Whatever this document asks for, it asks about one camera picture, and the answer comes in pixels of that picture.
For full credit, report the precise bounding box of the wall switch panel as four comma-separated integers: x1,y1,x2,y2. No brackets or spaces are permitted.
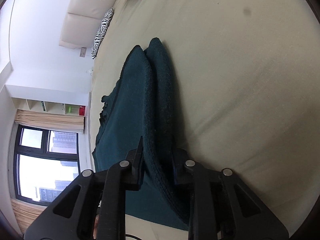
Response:
79,47,87,57

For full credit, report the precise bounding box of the right hand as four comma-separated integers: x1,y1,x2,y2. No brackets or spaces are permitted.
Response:
93,215,99,239

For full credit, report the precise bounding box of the beige curtain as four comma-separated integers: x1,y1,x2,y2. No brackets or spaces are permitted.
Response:
15,109,85,133

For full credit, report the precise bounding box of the zebra print pillow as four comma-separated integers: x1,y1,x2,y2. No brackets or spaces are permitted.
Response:
91,8,114,60

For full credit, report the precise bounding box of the cream padded headboard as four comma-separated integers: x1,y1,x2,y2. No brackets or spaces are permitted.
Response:
59,0,116,49

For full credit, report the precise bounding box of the red box on shelf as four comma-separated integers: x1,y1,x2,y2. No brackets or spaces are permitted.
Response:
79,106,86,116

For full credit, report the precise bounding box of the dark green knit sweater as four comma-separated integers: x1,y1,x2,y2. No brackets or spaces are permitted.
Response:
93,38,190,230

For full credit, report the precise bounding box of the beige bed with sheet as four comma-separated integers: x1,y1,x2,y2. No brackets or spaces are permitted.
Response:
90,0,319,234

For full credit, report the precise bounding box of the black framed window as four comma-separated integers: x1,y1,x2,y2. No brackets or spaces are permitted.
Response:
13,125,80,206

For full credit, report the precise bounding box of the white wall shelf unit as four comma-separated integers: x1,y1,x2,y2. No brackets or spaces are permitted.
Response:
5,85,90,116

